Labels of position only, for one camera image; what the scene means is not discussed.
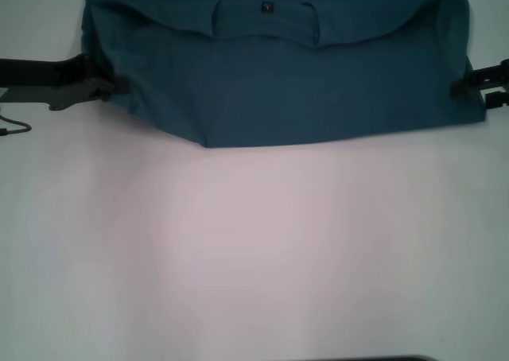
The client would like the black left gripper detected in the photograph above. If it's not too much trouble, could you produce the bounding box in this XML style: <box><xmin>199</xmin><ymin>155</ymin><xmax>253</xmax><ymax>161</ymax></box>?
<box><xmin>0</xmin><ymin>53</ymin><xmax>131</xmax><ymax>112</ymax></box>

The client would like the teal T-shirt with pink print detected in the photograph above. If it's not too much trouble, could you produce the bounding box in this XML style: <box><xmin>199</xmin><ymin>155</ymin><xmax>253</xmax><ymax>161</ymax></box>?
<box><xmin>80</xmin><ymin>0</ymin><xmax>488</xmax><ymax>150</ymax></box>

